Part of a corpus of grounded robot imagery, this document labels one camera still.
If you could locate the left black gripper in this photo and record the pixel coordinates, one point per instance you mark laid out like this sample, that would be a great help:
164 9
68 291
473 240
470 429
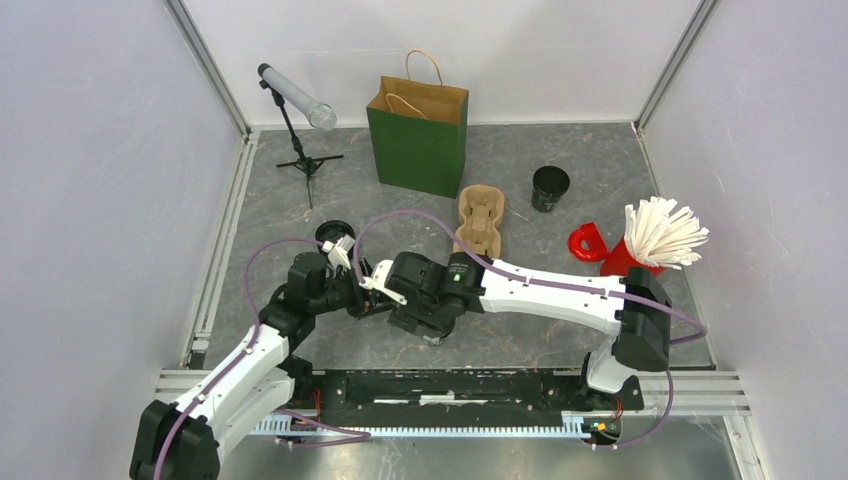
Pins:
362 302

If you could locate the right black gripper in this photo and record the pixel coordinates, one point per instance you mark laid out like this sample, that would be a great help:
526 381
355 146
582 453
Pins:
407 316

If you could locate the black paper coffee cup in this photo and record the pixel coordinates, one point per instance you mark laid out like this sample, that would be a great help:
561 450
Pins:
435 338

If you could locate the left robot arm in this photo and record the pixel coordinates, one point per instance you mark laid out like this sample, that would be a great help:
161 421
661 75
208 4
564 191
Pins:
191 436

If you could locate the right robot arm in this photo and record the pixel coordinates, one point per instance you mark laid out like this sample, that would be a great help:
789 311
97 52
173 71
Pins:
632 311

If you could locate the stack of black lids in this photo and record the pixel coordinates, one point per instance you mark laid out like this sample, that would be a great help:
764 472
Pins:
332 231

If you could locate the cardboard cup carrier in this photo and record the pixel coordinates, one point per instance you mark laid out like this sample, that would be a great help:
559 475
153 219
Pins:
481 209

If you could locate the black tripod stand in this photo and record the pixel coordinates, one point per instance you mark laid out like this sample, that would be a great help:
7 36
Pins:
305 164

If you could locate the red mug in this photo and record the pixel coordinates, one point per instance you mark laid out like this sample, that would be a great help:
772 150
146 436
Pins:
587 245

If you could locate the grey tube on stand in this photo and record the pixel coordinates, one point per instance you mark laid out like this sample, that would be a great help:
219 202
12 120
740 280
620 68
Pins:
318 114

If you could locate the green paper bag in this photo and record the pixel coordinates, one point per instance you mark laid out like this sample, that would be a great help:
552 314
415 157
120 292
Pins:
419 132

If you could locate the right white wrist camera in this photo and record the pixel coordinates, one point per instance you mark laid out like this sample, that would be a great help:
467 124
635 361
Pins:
377 281

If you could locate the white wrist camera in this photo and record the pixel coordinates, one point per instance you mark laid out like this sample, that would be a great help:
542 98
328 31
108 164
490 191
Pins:
377 281
338 252

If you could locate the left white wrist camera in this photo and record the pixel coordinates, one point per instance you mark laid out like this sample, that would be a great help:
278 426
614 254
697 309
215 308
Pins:
338 252

